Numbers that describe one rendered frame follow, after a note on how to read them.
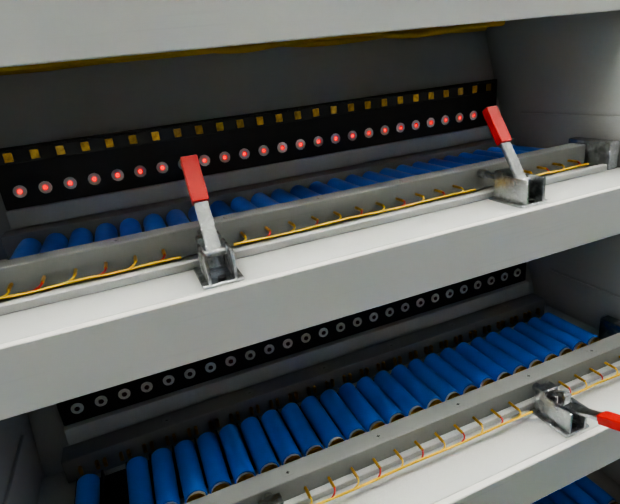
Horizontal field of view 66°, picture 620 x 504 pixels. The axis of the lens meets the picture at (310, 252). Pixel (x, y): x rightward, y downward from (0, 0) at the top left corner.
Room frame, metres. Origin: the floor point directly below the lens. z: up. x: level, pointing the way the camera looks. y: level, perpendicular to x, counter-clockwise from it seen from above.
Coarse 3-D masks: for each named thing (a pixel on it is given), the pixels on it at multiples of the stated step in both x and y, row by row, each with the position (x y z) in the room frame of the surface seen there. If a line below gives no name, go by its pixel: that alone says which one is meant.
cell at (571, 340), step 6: (534, 318) 0.54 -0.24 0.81; (528, 324) 0.54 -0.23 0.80; (534, 324) 0.54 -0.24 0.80; (540, 324) 0.53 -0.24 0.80; (546, 324) 0.53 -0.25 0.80; (540, 330) 0.53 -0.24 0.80; (546, 330) 0.52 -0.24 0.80; (552, 330) 0.52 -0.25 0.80; (558, 330) 0.51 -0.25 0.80; (552, 336) 0.51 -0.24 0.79; (558, 336) 0.51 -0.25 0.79; (564, 336) 0.50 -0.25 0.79; (570, 336) 0.50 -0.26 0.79; (564, 342) 0.50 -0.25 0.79; (570, 342) 0.49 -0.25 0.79; (576, 342) 0.49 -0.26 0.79; (582, 342) 0.49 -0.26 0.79; (570, 348) 0.49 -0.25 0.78
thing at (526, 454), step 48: (528, 288) 0.59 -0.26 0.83; (576, 288) 0.56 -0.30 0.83; (384, 336) 0.53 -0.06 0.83; (240, 384) 0.47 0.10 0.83; (96, 432) 0.43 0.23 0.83; (480, 432) 0.41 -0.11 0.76; (528, 432) 0.40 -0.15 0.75; (48, 480) 0.42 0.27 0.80; (384, 480) 0.37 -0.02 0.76; (432, 480) 0.37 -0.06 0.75; (480, 480) 0.36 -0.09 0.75; (528, 480) 0.37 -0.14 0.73; (576, 480) 0.40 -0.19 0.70
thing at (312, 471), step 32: (576, 352) 0.47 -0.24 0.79; (608, 352) 0.46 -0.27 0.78; (512, 384) 0.43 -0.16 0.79; (416, 416) 0.40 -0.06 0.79; (448, 416) 0.40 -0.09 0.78; (480, 416) 0.42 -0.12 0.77; (352, 448) 0.38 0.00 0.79; (384, 448) 0.38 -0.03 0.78; (448, 448) 0.38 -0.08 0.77; (256, 480) 0.36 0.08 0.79; (288, 480) 0.35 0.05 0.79; (320, 480) 0.37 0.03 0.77
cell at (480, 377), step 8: (448, 352) 0.50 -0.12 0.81; (456, 352) 0.50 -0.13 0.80; (448, 360) 0.49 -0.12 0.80; (456, 360) 0.49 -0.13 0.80; (464, 360) 0.48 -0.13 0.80; (456, 368) 0.48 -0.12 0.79; (464, 368) 0.47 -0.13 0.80; (472, 368) 0.47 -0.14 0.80; (472, 376) 0.46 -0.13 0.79; (480, 376) 0.45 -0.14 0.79; (488, 376) 0.45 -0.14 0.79; (480, 384) 0.45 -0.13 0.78
